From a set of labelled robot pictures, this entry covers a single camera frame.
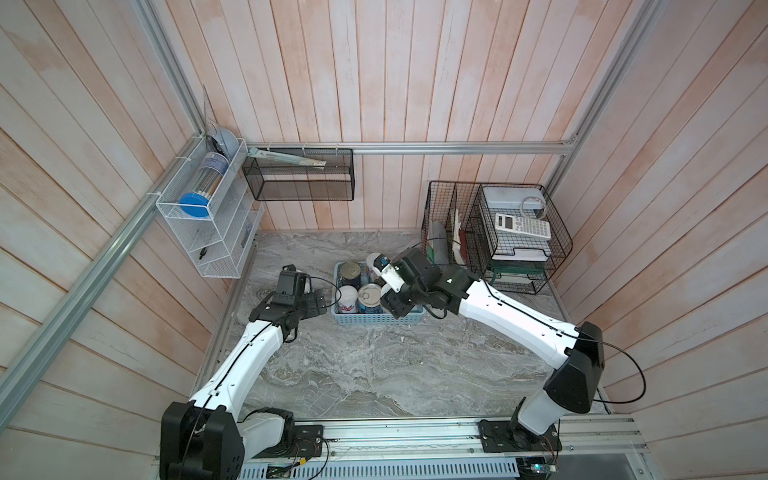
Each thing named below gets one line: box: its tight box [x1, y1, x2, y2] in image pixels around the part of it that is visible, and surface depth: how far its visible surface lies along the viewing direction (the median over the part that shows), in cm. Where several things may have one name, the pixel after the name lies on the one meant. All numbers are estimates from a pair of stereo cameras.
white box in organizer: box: [483, 187, 546, 211], surface depth 100 cm
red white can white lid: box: [338, 285, 358, 314], surface depth 90 cm
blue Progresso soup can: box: [358, 283, 383, 314], surface depth 90 cm
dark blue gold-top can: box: [339, 262, 362, 289], surface depth 97 cm
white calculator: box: [494, 213, 551, 240], surface depth 94 cm
